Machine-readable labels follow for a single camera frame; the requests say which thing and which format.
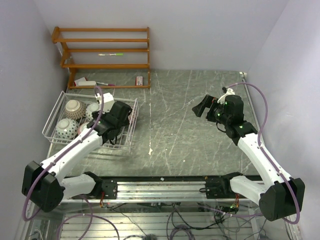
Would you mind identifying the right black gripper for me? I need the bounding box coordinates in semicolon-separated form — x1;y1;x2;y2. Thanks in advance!
192;94;231;126

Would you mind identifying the dark blue patterned bowl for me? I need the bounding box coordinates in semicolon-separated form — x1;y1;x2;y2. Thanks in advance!
129;108;137;122

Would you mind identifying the black and white leaf bowl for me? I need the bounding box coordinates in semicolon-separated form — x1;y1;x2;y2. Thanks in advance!
77;122;89;135

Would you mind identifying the red circle patterned bowl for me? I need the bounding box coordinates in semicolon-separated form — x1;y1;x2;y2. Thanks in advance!
85;102;100;122

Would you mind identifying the light blue patterned bowl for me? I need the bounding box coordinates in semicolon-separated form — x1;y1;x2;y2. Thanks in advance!
56;118;80;140

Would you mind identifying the brown patterned bowl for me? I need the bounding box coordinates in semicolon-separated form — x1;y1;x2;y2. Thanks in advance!
64;99;86;120

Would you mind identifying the red striped bowl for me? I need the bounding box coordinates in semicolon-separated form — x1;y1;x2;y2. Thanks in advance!
116;127;125;141

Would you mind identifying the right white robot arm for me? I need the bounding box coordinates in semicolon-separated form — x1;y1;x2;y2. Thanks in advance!
192;94;305;222

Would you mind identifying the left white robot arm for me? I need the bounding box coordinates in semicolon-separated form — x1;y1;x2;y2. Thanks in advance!
21;101;132;213

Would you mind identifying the wooden shelf rack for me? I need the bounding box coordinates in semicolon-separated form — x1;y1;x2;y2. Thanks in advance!
51;26;151;89

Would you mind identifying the white soap bar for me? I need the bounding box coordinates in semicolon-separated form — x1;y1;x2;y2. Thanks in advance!
80;81;97;87

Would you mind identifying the red and white card box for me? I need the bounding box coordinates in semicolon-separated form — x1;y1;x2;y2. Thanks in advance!
135;76;144;87

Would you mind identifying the red and white flat box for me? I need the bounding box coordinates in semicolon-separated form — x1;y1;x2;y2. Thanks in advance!
74;77;87;87

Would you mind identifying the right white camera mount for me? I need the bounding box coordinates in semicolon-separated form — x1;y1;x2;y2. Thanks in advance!
217;87;235;105

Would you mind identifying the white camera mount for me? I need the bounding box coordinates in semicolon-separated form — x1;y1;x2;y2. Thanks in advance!
95;93;115;113
217;87;235;105

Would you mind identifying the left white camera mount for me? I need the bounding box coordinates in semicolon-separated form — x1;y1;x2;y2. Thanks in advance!
95;93;115;113

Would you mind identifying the white wire dish rack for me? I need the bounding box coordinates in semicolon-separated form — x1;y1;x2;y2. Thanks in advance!
42;91;139;152

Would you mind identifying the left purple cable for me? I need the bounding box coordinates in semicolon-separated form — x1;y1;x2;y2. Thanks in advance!
21;85;121;240

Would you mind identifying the purple cable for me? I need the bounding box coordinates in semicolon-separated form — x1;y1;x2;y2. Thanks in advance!
222;82;301;225
21;85;121;240

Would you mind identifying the aluminium mounting rail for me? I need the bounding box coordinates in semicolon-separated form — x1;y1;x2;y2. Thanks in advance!
26;180;268;203

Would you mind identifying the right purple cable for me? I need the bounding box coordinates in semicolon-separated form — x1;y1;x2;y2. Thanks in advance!
222;82;301;225

